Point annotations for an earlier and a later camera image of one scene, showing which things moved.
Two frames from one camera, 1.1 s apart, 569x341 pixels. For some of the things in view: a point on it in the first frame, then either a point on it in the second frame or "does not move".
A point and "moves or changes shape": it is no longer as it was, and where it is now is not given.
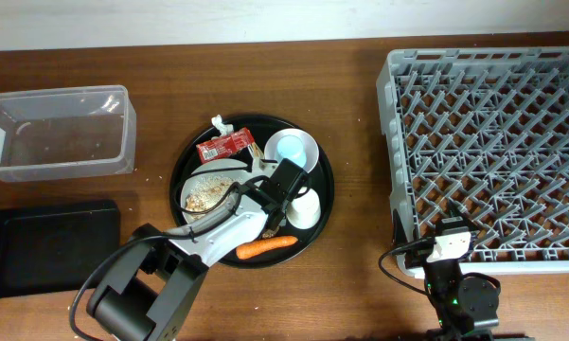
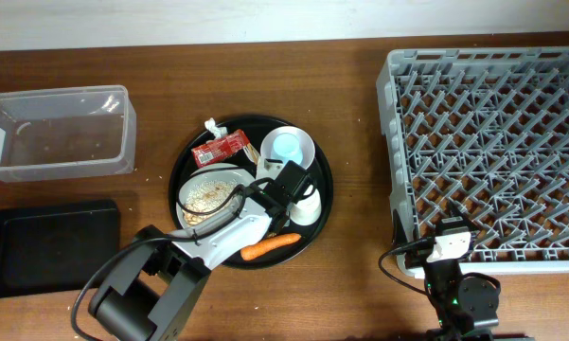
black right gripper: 417,256 does not move
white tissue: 224,129 moves or changes shape
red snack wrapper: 223,146 moves or changes shape
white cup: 304,211 does not move
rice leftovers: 205,192 does not move
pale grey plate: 212,186 does not move
